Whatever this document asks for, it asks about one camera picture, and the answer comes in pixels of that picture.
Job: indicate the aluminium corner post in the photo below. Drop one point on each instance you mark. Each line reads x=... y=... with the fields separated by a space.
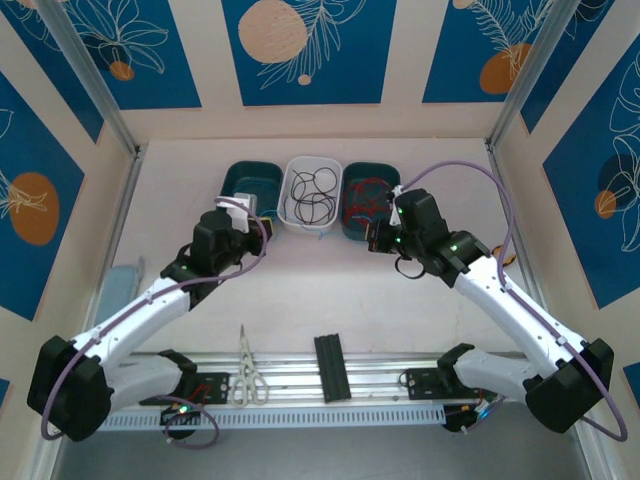
x=525 y=85
x=100 y=95

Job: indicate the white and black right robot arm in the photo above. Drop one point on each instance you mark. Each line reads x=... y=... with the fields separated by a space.
x=525 y=320

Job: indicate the yellow and black pliers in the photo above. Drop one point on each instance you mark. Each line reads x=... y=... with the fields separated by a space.
x=507 y=262

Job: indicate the light blue case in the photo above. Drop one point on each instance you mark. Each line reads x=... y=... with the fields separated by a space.
x=117 y=285

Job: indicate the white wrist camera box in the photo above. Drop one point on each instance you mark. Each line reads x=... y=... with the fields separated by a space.
x=397 y=191
x=240 y=207

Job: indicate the white plastic bin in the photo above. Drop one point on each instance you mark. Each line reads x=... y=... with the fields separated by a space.
x=309 y=230

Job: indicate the black extrusion bar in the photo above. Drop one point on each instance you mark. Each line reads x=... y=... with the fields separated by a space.
x=332 y=370

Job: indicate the blue floral wall poster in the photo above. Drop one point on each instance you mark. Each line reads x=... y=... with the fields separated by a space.
x=160 y=75
x=575 y=65
x=50 y=75
x=460 y=50
x=340 y=65
x=575 y=200
x=30 y=150

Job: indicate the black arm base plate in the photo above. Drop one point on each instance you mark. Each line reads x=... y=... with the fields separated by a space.
x=215 y=387
x=420 y=385

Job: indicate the dark green plastic bin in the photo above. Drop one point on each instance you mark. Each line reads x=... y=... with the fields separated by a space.
x=380 y=172
x=250 y=170

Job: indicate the black controller board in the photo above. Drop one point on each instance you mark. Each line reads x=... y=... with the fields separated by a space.
x=187 y=415
x=460 y=422

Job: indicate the white scissors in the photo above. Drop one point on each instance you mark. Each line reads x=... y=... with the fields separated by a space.
x=248 y=380

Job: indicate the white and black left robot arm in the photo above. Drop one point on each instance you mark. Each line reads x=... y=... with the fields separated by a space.
x=140 y=315

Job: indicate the aluminium side rail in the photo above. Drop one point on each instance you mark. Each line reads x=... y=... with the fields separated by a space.
x=127 y=200
x=500 y=175

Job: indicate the aluminium rail frame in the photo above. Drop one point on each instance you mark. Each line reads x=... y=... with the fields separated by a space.
x=290 y=370

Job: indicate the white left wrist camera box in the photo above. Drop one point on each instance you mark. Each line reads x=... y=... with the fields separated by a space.
x=240 y=207

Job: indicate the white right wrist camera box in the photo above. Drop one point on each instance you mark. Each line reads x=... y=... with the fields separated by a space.
x=397 y=191

